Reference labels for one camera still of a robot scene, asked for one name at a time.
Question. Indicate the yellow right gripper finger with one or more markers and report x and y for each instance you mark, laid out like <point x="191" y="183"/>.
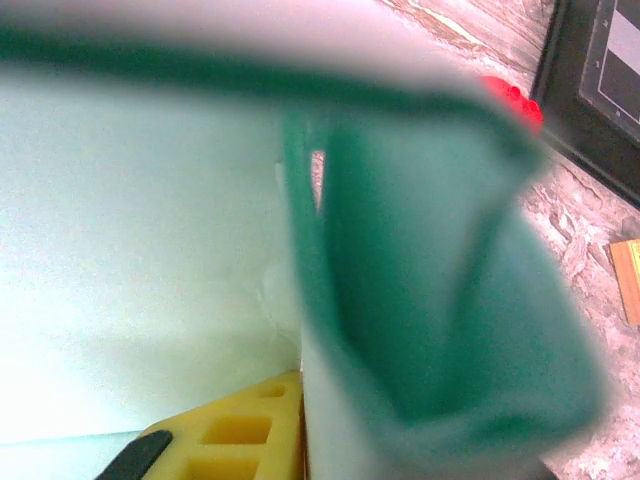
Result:
<point x="235" y="435"/>

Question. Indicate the red curved toy brick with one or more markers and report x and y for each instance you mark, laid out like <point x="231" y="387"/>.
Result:
<point x="520" y="105"/>

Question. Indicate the light blue cloth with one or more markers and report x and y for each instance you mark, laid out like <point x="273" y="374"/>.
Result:
<point x="150" y="225"/>

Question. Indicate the black grey chessboard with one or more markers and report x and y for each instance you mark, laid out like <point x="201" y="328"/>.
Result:
<point x="590" y="100"/>

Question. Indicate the wooden block with tiger print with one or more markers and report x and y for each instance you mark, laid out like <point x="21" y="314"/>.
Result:
<point x="627" y="280"/>

